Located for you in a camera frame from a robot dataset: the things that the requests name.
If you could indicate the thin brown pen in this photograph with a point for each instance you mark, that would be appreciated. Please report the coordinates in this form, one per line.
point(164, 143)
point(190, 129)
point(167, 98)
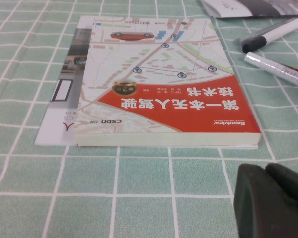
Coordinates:
point(296, 70)

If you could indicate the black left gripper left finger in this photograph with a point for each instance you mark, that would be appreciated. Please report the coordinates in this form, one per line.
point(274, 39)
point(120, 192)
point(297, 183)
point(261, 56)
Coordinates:
point(263, 208)

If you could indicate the red map cover book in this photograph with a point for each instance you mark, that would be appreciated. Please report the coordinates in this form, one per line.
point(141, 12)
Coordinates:
point(164, 104)

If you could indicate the white silver pen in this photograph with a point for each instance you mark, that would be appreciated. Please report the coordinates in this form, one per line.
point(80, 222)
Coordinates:
point(270, 66)

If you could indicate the translucent grey pen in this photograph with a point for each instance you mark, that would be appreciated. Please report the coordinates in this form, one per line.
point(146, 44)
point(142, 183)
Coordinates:
point(255, 34)

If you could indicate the white marker black cap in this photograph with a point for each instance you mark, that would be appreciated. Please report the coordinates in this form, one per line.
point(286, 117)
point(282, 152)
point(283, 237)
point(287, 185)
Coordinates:
point(278, 31)

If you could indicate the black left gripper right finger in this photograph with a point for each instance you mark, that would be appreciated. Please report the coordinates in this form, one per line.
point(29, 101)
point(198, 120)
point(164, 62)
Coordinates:
point(290, 183)

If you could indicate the green grid tablecloth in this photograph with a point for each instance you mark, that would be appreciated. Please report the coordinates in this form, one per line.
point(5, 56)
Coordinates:
point(139, 193)

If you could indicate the white grey robot brochure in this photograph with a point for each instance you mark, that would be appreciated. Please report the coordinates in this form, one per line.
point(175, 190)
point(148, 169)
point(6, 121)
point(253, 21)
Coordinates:
point(228, 7)

